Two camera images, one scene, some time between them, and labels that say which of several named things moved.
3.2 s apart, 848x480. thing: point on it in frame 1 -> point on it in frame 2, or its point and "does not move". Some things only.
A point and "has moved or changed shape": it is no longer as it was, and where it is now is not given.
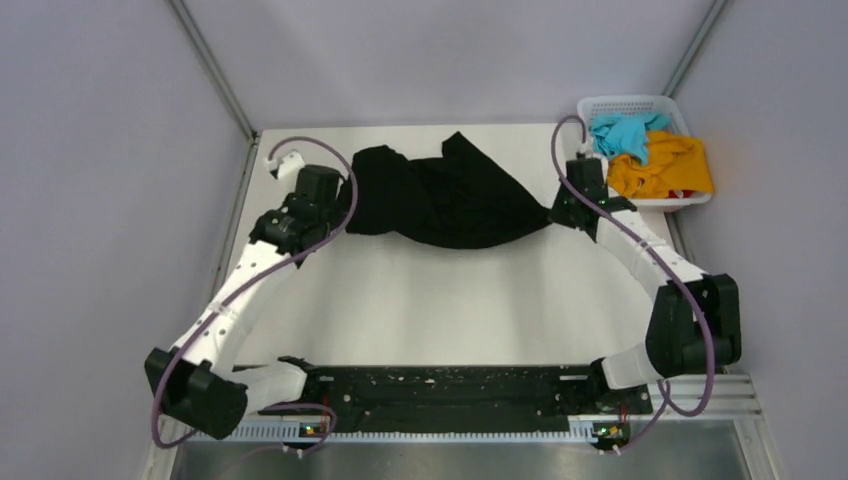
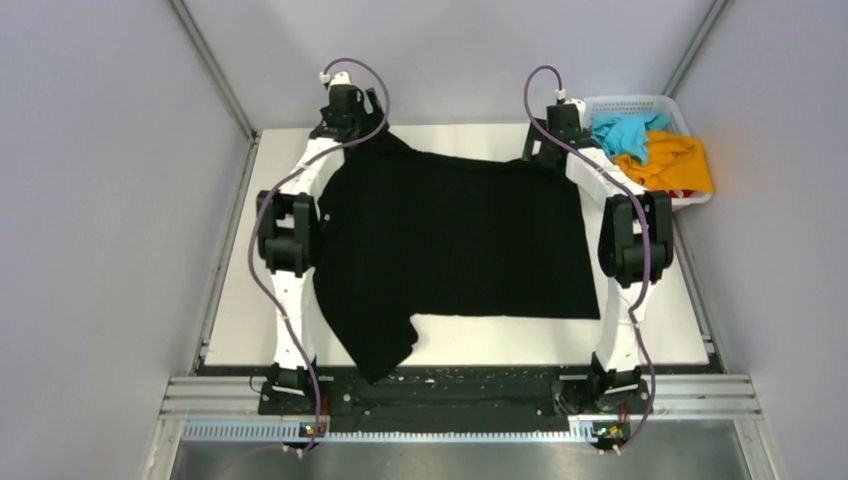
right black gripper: x=556 y=215 -> x=535 y=135
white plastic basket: x=593 y=107 does not move
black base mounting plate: x=461 y=400 does not move
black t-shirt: x=458 y=200 has moved or changed shape
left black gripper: x=337 y=215 -> x=374 y=120
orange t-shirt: x=674 y=163 does not move
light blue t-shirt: x=625 y=133 does not move
